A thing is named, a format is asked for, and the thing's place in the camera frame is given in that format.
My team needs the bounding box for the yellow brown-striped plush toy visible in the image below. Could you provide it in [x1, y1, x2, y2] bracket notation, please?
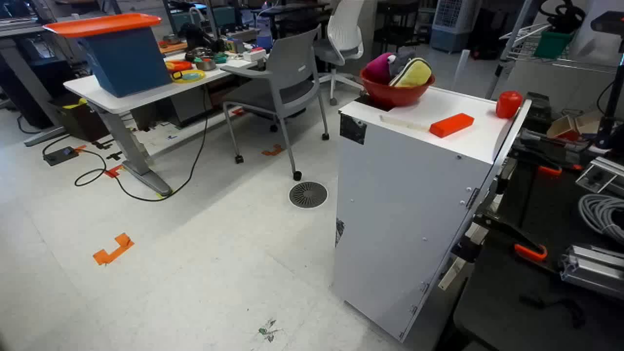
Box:
[389, 57, 436, 90]

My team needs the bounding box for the white office chair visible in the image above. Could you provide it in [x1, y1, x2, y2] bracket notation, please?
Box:
[313, 0, 367, 108]

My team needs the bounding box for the gray office chair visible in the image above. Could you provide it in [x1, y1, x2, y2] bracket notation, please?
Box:
[221, 26, 332, 184]

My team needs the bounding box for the gray plush doll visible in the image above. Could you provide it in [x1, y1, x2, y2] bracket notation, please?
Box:
[389, 51, 418, 72]

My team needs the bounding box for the magenta plush toy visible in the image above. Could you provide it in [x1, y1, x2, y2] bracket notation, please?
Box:
[362, 53, 397, 86]

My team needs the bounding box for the yellow green toy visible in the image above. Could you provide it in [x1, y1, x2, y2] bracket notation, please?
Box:
[172, 67, 209, 84]

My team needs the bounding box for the silver aluminium extrusion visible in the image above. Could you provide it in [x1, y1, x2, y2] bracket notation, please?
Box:
[558, 242, 624, 301]

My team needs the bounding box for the black power adapter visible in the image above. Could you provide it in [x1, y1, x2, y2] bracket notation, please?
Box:
[44, 145, 81, 168]

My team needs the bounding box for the green box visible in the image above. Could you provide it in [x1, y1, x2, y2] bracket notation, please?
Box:
[533, 28, 578, 63]

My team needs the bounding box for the red bowl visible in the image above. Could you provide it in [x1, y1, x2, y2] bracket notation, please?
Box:
[360, 69, 438, 110]

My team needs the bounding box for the white desk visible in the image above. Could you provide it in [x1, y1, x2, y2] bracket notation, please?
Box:
[63, 55, 270, 199]

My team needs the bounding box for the black stand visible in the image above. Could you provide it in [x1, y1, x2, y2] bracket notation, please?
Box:
[592, 8, 624, 152]

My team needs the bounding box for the orange toy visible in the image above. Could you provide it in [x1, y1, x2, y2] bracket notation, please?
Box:
[165, 59, 196, 74]

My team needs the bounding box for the orange rectangular block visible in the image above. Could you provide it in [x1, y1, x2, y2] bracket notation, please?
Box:
[428, 111, 477, 141]

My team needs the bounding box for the gray cable coil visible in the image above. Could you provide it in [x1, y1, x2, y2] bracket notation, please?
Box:
[576, 191, 624, 246]

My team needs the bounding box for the orange bin lid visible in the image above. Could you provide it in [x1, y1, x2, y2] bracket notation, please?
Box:
[44, 10, 165, 39]

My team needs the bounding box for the black clamp orange handle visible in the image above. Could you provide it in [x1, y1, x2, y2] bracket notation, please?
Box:
[477, 213, 553, 266]
[516, 139, 584, 182]

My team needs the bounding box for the white cabinet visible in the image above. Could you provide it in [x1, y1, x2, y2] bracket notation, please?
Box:
[330, 84, 535, 345]

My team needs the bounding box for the dark gray desk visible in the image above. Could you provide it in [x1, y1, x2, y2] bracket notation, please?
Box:
[0, 18, 67, 149]

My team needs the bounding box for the silver metal box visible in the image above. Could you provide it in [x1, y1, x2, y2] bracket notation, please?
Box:
[574, 154, 624, 201]

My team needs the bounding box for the orange bracket-shaped floor tape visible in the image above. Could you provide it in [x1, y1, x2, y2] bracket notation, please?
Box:
[92, 232, 137, 267]

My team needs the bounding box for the blue storage bin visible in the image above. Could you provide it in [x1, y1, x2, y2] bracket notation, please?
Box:
[77, 26, 174, 100]

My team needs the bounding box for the long black floor cable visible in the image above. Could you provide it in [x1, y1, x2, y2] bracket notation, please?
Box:
[73, 86, 211, 205]

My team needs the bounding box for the round gray floor cover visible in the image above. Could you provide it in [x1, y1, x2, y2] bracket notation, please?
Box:
[287, 180, 330, 211]

